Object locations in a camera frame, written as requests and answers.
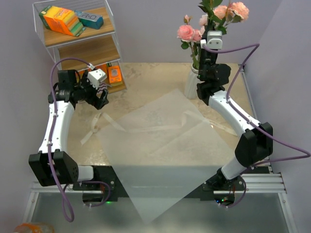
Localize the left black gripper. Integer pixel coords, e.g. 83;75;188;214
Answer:
73;73;108;110

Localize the cream printed ribbon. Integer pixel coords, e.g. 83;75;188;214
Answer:
80;112;125;145

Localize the pink rose stem back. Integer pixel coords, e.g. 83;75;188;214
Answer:
198;0;223;24

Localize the white wrapping paper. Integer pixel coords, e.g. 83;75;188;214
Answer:
96;89;234;223

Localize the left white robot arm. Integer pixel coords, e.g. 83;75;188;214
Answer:
29;69;108;190

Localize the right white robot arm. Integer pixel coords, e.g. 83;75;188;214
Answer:
197;49;273;191

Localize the white ribbed vase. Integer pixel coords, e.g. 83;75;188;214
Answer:
184;67;201;100

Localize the purple black zigzag potholder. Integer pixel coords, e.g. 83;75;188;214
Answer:
97;82;110;95

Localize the orange sponge box lower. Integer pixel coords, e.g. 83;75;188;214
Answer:
107;63;122;86

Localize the teal rectangular box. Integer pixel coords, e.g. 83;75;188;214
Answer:
74;10;104;30

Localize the orange sponge pack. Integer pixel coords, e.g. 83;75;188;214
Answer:
39;5;86;37

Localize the orange plastic bag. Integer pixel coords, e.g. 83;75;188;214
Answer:
13;223;55;233

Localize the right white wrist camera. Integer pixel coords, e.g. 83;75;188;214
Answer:
200;31;223;50

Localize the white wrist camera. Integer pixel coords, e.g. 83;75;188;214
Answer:
87;69;107;89
200;31;223;50

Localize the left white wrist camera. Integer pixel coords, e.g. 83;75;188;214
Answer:
87;69;107;89

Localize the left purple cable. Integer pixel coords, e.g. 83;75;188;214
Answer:
47;57;112;223

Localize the white wire wooden shelf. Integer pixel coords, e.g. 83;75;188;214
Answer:
32;0;127;94

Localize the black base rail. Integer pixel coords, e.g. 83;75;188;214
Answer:
31;165;270;203

